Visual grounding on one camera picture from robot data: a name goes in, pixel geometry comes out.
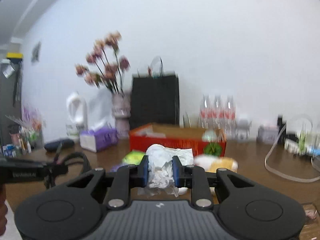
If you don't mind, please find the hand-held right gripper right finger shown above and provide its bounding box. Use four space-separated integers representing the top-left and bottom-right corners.
172 155 255 209

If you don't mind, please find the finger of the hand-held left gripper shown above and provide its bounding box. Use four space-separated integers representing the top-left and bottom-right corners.
59 152 91 179

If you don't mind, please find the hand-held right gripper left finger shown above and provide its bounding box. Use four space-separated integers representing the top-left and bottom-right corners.
66 155 150 209

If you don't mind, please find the white tissue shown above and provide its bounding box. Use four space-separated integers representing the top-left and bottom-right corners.
145 144 194 189

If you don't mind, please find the clear plastic wrapper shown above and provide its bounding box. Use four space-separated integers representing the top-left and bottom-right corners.
137 186 179 198

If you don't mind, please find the yellow-green packet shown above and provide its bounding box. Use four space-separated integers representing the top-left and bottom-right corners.
122 151 146 165

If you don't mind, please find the red cardboard box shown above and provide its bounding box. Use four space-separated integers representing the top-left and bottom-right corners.
129 122 227 158

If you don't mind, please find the pale green plastic bag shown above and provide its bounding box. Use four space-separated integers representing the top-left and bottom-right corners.
202 129 218 142

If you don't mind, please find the person's left hand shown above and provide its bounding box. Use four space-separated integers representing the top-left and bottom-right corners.
0 185 8 230

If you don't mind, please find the purple tissue pack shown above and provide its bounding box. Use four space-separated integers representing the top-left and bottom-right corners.
79 121 118 153

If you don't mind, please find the dark blue case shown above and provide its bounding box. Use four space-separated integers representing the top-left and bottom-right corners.
44 139 75 152

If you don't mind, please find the white plastic milk jug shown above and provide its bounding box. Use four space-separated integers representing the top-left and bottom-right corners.
65 92 88 140

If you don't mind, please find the cluttered desk organizer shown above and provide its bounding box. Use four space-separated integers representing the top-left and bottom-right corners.
5 105 46 155

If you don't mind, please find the clear glass cup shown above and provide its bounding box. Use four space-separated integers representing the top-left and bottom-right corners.
184 111 200 128

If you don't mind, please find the purple-grey ceramic vase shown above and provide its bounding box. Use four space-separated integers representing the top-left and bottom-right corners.
111 92 132 139

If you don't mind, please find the clear water bottle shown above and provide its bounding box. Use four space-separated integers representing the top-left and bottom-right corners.
200 95 213 130
224 95 237 137
212 95 225 130

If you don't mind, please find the black paper bag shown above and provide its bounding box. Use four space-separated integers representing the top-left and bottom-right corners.
131 56 180 130

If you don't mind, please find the dark tall cabinet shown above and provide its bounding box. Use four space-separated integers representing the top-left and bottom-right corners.
0 44 24 140

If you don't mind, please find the white power strip with chargers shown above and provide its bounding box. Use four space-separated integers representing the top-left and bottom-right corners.
264 114 320 183

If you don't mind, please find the dried rose bouquet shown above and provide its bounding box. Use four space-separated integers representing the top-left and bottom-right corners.
75 31 130 94

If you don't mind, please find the grey tin box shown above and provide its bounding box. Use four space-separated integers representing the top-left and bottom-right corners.
257 124 279 144

